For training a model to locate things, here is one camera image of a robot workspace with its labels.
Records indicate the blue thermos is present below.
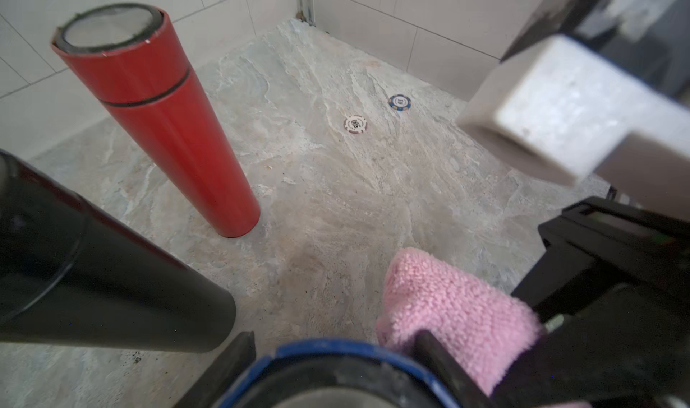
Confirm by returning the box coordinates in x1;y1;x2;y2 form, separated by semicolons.
213;339;460;407

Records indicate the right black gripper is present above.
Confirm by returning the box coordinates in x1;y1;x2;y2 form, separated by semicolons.
492;197;689;407

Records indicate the pink cloth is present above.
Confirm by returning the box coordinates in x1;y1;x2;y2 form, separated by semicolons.
376;246;591;408

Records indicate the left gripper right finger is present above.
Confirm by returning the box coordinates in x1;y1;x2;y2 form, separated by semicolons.
413;330;495;408

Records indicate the red thermos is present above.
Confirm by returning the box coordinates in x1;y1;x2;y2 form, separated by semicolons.
51;2;261;238

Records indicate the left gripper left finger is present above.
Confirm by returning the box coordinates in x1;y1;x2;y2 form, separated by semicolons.
174;332;256;408

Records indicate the black thermos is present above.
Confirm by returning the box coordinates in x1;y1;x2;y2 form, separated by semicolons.
1;153;236;352

